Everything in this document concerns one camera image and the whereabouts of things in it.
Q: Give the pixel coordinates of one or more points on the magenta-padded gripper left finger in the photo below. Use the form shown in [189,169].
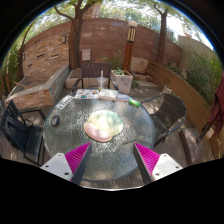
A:
[76,157]

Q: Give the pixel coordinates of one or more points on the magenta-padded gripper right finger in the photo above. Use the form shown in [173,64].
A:
[149,157]

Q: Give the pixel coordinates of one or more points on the grey computer mouse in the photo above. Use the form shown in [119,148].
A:
[55,120]

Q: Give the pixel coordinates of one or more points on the pastel green mouse pad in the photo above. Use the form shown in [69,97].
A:
[103,125]

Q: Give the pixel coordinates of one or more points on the dark wicker chair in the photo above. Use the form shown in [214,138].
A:
[168,113]

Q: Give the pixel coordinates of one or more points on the white number plate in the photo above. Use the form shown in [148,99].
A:
[63,103]

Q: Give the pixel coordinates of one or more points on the green packet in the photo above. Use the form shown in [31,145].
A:
[134,102]

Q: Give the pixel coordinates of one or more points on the black plastic chair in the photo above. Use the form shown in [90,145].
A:
[20,131]

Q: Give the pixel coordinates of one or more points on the colourful printed sheet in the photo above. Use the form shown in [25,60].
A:
[86,94]

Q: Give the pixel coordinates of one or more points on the small white blue booklet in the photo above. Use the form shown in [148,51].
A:
[122,97]

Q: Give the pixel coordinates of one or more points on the small white planter box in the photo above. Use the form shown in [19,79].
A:
[166,89]

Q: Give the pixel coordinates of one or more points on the open white book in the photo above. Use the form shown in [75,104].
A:
[107,94]

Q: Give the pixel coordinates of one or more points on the clear plastic cup with straw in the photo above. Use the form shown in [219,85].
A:
[101,82]

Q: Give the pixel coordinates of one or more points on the white planter box with plants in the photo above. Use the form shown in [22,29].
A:
[121,81]

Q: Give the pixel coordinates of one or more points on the dark red cloth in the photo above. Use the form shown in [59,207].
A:
[217,110]

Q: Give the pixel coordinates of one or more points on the dark wooden slatted chair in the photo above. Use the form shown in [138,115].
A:
[96,70]

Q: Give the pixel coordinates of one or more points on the beige stone block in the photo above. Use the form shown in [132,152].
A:
[138,65]

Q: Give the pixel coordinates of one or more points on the forked tree trunk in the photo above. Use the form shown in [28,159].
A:
[76,36]

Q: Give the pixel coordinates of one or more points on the slim tree trunk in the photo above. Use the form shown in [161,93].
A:
[162,33]

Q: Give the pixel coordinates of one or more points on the grey wall utility box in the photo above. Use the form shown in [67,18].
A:
[86,54]

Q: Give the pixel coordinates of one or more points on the wooden garden lamp post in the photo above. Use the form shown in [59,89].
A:
[130,43]

